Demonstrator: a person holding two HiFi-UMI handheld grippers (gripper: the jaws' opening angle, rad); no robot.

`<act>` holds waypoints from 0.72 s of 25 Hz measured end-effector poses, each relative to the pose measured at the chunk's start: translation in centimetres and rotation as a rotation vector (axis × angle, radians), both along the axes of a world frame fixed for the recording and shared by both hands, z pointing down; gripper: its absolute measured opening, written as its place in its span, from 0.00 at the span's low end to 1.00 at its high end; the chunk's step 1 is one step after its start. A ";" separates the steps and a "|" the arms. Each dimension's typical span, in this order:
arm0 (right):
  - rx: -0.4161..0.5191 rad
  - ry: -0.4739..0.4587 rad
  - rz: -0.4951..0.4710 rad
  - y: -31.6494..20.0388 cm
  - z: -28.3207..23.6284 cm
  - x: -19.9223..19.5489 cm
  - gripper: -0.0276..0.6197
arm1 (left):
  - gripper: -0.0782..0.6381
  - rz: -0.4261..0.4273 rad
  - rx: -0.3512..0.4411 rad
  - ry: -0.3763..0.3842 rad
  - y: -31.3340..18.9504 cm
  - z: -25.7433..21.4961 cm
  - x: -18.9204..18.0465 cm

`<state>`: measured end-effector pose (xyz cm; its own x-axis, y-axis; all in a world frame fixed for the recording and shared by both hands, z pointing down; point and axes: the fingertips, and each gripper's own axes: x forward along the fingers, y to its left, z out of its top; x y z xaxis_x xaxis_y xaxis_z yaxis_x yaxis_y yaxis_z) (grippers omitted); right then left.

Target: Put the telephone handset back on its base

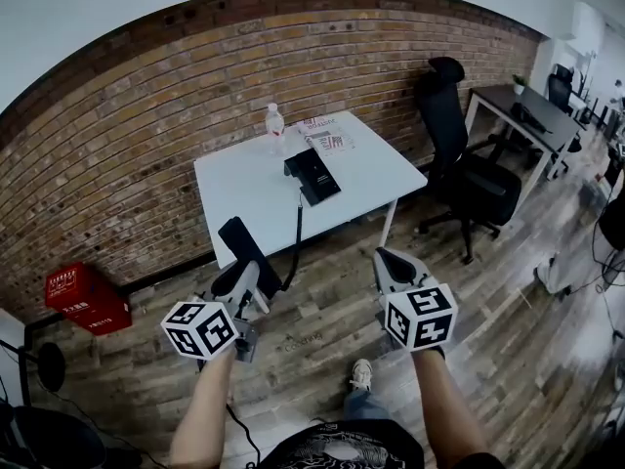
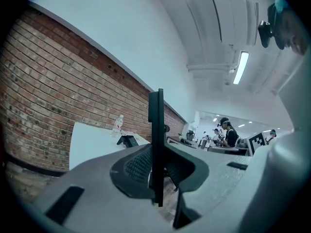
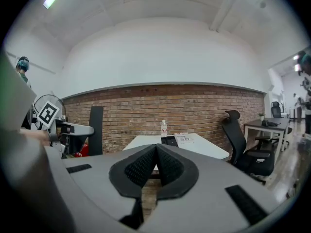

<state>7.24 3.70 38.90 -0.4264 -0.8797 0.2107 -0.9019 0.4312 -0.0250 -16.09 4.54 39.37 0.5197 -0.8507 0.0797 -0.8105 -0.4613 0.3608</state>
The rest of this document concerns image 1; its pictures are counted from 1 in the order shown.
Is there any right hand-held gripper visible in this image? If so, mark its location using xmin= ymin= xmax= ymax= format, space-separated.
xmin=372 ymin=246 xmax=460 ymax=354

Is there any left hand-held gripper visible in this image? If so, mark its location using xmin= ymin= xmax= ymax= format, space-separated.
xmin=160 ymin=259 xmax=271 ymax=365

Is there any black telephone base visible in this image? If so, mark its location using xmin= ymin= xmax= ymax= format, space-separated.
xmin=283 ymin=147 xmax=343 ymax=208

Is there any person's right forearm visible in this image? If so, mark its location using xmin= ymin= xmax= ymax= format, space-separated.
xmin=413 ymin=345 xmax=491 ymax=469

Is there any person's left forearm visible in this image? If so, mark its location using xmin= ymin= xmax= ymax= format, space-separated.
xmin=167 ymin=347 xmax=239 ymax=469

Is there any person's white shoe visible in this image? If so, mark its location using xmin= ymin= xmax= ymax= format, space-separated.
xmin=348 ymin=358 xmax=375 ymax=393

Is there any person's blue jeans leg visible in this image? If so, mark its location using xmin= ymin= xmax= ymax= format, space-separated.
xmin=341 ymin=387 xmax=393 ymax=422

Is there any white square table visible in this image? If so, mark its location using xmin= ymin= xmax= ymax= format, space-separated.
xmin=192 ymin=109 xmax=430 ymax=271

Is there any white device on floor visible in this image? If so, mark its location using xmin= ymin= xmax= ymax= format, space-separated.
xmin=533 ymin=250 xmax=573 ymax=296

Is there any person's black printed shirt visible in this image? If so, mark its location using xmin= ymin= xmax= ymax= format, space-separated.
xmin=257 ymin=418 xmax=427 ymax=469

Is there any clear plastic water bottle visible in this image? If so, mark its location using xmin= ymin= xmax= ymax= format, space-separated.
xmin=264 ymin=103 xmax=288 ymax=158

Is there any red box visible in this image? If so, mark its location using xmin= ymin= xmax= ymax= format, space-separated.
xmin=44 ymin=261 xmax=134 ymax=337

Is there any red and white book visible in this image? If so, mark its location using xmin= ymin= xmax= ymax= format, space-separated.
xmin=296 ymin=114 xmax=357 ymax=158

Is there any black round object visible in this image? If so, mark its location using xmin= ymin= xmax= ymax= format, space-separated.
xmin=597 ymin=196 xmax=625 ymax=252

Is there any black stand with round disc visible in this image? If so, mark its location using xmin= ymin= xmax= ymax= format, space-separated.
xmin=0 ymin=319 xmax=67 ymax=409

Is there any dark desk with white legs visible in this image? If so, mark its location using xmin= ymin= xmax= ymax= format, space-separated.
xmin=462 ymin=84 xmax=589 ymax=200

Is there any black round seat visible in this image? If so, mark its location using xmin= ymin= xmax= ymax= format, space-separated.
xmin=0 ymin=405 xmax=107 ymax=469

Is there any black mesh office chair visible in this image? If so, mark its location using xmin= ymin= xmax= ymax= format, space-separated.
xmin=546 ymin=63 xmax=586 ymax=117

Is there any black coiled telephone cord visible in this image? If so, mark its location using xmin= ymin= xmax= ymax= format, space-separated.
xmin=279 ymin=189 xmax=307 ymax=293

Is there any black floor cable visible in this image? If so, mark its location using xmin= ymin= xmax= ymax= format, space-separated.
xmin=225 ymin=402 xmax=263 ymax=469

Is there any black cable bundle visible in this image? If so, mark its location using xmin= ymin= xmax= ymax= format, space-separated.
xmin=567 ymin=241 xmax=625 ymax=312

